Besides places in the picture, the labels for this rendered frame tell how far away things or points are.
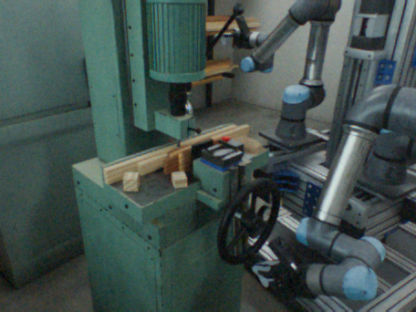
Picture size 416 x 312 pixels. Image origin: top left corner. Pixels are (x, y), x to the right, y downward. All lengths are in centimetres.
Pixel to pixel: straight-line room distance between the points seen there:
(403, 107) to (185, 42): 60
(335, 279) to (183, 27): 77
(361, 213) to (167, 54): 86
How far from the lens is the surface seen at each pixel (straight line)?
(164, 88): 127
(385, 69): 161
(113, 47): 126
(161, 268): 121
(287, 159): 174
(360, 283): 91
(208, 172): 110
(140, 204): 103
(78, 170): 149
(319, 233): 103
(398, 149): 143
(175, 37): 108
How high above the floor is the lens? 146
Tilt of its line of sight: 26 degrees down
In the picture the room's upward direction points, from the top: 2 degrees clockwise
